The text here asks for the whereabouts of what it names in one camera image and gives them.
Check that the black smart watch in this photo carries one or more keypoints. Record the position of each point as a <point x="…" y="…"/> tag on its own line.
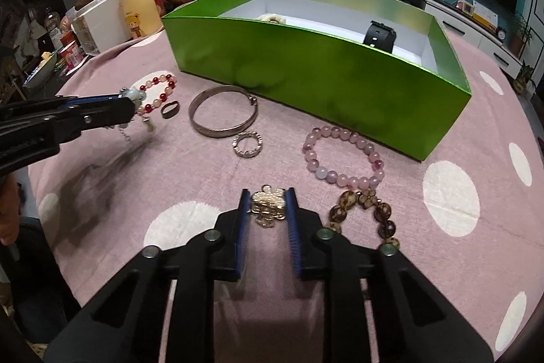
<point x="380" y="36"/>

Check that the cream wrist watch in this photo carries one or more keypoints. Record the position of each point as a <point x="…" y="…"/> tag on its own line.
<point x="272" y="18"/>

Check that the silver bangle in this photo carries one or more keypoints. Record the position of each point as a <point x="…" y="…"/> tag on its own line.
<point x="223" y="111"/>

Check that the white storage box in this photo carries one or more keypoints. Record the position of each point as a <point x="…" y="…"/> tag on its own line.
<point x="99" y="26"/>

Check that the white tv cabinet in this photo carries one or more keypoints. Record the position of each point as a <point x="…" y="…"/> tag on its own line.
<point x="450" y="19"/>

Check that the pink polka dot tablecloth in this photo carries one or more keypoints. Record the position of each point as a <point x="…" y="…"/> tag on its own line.
<point x="470" y="216"/>

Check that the green pendant keychain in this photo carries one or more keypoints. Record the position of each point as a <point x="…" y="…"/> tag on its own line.
<point x="143" y="106"/>

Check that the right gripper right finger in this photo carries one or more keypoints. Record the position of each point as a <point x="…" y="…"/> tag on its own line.
<point x="321" y="254"/>

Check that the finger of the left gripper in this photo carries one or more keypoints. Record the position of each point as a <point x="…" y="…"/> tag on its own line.
<point x="68" y="125"/>
<point x="112" y="106"/>

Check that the yellow bear bottle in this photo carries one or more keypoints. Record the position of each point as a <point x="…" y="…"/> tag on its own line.
<point x="141" y="17"/>

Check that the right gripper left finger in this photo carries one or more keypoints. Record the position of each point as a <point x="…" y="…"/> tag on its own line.
<point x="214" y="255"/>

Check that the gold pearl brooch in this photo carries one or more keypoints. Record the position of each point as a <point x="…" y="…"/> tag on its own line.
<point x="268" y="206"/>

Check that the green cardboard box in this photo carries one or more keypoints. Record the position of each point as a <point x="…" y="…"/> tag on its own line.
<point x="317" y="63"/>

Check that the person's left hand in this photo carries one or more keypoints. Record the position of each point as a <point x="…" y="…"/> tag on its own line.
<point x="9" y="210"/>

